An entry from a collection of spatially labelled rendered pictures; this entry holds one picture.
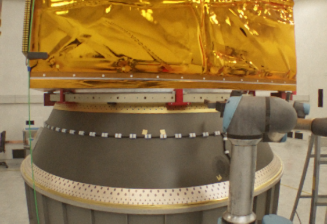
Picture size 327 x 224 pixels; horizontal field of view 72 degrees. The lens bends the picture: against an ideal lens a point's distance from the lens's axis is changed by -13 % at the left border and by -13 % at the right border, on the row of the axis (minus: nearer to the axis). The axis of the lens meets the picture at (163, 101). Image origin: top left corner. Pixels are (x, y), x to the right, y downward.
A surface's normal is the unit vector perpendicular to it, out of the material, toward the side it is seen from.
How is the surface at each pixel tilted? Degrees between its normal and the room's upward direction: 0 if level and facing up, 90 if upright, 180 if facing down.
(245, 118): 89
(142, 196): 43
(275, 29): 89
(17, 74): 90
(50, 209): 90
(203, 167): 62
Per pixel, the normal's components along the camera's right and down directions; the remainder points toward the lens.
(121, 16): 0.43, 0.00
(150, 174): 0.03, -0.44
